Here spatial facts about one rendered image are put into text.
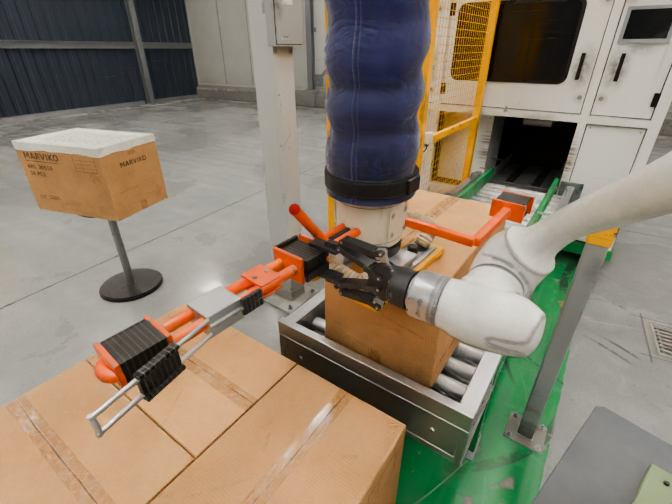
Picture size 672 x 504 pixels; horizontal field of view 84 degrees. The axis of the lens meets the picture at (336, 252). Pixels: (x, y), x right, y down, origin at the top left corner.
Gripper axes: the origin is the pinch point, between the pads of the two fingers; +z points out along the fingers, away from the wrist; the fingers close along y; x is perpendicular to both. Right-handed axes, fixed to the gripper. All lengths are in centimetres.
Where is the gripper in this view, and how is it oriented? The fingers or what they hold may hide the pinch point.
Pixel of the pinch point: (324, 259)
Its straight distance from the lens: 78.0
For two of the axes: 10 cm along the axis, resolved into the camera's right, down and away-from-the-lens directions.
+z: -8.2, -2.8, 5.0
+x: 5.8, -3.9, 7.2
